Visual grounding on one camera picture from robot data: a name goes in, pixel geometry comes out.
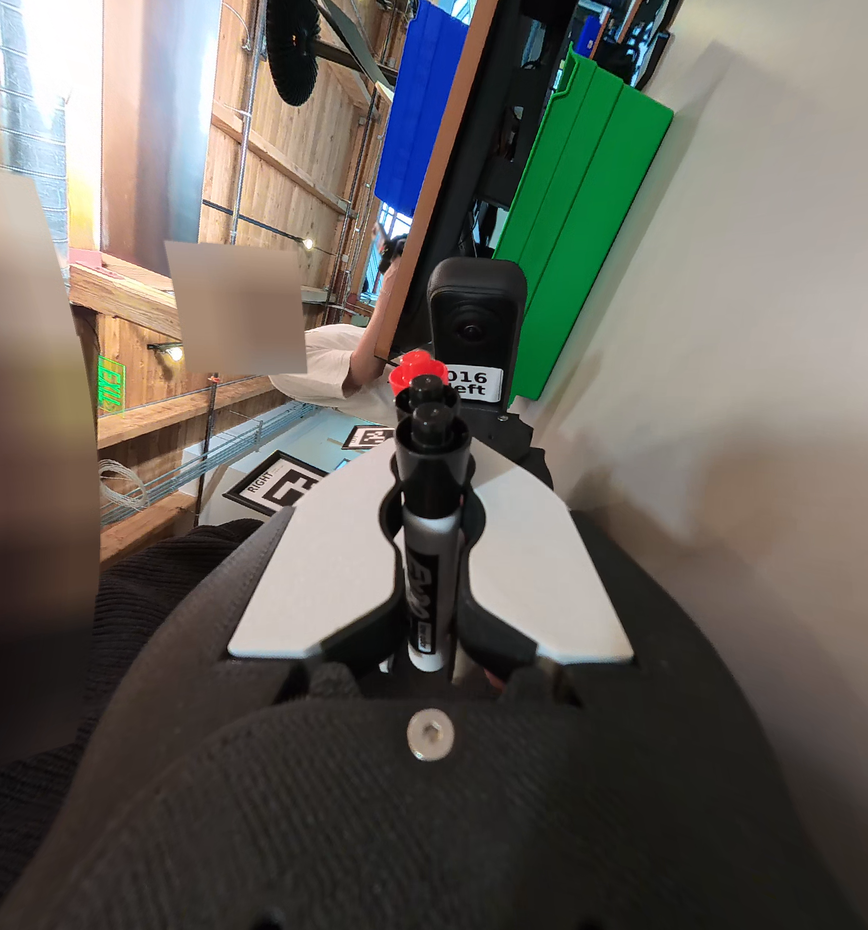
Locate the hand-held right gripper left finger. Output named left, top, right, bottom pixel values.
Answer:
left=227, top=445, right=406, bottom=661

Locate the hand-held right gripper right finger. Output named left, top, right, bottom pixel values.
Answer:
left=454, top=454, right=635, bottom=664

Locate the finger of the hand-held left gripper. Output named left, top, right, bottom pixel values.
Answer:
left=472, top=438, right=531, bottom=469

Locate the black dry-erase marker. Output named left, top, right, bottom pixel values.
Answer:
left=394, top=374, right=464, bottom=430
left=392, top=403, right=475, bottom=673

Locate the red dry-erase marker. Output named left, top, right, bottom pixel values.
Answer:
left=389, top=349, right=435, bottom=401

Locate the large black-white tag card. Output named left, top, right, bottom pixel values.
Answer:
left=223, top=450, right=329, bottom=518

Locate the green plastic bin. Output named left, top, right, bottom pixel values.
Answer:
left=491, top=44, right=675, bottom=402

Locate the person's black sweater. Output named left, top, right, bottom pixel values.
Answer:
left=0, top=519, right=264, bottom=924

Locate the green exit sign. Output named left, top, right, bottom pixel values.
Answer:
left=96, top=355, right=128, bottom=417

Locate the metal conduit pipe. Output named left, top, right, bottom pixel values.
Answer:
left=231, top=0, right=257, bottom=244

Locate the black round fan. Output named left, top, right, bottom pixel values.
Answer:
left=264, top=0, right=324, bottom=108

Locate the wooden beam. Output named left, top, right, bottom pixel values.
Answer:
left=67, top=247, right=181, bottom=339

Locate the grey steel column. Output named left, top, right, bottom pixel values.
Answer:
left=100, top=0, right=223, bottom=273

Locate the wire mesh cable tray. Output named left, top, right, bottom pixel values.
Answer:
left=98, top=400, right=319, bottom=527

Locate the grey wire coil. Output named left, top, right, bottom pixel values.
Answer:
left=98, top=459, right=148, bottom=517

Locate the large silver ventilation duct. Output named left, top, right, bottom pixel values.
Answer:
left=0, top=0, right=72, bottom=255

